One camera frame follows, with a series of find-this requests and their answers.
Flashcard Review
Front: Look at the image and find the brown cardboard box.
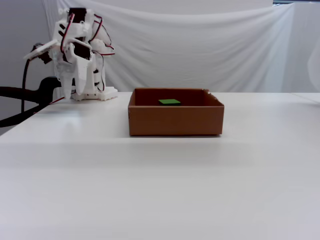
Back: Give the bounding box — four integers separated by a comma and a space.
127, 87, 225, 137

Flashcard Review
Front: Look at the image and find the white cloth backdrop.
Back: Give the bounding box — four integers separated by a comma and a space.
41, 0, 320, 94

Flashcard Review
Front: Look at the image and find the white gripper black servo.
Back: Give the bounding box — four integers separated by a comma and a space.
53, 37, 94, 101

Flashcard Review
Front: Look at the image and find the green cube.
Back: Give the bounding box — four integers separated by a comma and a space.
157, 98, 182, 106

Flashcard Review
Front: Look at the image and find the black chair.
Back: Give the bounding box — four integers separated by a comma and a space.
0, 76, 61, 129

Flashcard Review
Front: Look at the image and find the black camera cable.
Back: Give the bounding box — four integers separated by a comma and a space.
20, 43, 39, 114

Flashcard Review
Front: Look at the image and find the red servo cable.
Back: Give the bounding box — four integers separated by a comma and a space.
60, 13, 76, 53

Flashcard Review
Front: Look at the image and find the thin red wire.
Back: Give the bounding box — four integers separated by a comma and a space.
33, 96, 67, 115

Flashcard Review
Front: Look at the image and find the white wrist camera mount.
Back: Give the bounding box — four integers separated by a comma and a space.
23, 39, 59, 61

